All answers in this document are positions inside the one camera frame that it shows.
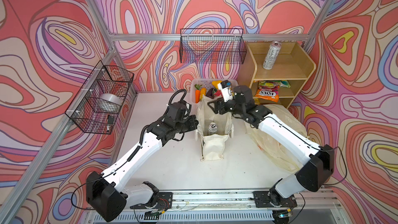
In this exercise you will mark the black wire basket left wall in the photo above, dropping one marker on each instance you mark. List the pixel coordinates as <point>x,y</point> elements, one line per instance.
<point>85,112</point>

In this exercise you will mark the toy carrot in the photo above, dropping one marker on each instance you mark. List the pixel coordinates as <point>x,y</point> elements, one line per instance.
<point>197,92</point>

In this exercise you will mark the leaf print canvas tote bag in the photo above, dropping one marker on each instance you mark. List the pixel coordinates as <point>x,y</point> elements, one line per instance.
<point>212,146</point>

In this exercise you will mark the black wire basket back wall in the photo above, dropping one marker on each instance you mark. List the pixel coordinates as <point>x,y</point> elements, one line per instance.
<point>212,46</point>

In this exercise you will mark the white perforated plastic basket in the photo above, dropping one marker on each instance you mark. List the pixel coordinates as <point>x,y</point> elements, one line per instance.
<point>206,83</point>

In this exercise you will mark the toy yellow corn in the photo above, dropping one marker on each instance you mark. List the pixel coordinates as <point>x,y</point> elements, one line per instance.
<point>202,93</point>

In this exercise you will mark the cream plastic grocery bag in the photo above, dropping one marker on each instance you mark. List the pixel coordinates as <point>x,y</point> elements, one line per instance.
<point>275,141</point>

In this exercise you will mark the white tape roll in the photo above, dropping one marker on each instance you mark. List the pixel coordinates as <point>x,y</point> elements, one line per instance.
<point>109,103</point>

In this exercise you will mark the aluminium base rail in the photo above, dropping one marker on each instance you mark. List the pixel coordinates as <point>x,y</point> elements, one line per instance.
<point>236,206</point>

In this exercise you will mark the silver drink can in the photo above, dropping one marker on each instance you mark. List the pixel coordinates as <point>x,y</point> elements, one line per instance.
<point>212,128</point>
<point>272,55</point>

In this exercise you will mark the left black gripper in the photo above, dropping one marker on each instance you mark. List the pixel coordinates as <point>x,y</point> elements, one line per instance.
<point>191,118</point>

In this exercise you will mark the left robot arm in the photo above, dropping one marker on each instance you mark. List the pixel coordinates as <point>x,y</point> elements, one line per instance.
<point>106,192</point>

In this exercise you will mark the orange Fox's candy bag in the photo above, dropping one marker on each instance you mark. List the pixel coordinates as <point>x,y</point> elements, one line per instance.
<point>270,93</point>

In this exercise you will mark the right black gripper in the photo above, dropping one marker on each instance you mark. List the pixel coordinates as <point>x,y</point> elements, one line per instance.
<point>222,100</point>

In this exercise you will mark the wooden shelf unit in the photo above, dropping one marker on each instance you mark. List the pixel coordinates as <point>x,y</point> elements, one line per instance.
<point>293,64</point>

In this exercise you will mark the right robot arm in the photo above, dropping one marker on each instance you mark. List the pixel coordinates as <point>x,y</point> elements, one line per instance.
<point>317,160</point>

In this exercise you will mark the green snack packet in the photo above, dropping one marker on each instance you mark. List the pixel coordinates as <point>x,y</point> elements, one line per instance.
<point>274,83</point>

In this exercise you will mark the toy purple eggplant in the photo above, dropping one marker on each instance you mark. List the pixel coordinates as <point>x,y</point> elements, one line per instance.
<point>210,93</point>

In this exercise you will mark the black wire basket wall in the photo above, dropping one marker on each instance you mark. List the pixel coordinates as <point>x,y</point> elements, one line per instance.
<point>212,46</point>
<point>85,112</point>

